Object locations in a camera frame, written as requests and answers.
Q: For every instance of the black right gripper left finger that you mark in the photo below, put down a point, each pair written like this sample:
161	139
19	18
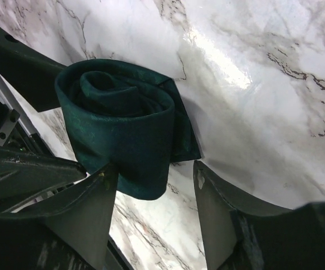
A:
66	231

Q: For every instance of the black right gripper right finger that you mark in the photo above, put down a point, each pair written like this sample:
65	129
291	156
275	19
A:
240	231

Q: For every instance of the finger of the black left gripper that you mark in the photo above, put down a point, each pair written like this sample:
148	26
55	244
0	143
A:
30	73
25	176

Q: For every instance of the dark green tie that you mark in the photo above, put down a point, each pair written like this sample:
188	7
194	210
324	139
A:
121	113

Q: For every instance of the black mounting base rail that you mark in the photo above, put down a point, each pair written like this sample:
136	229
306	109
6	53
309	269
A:
16	129

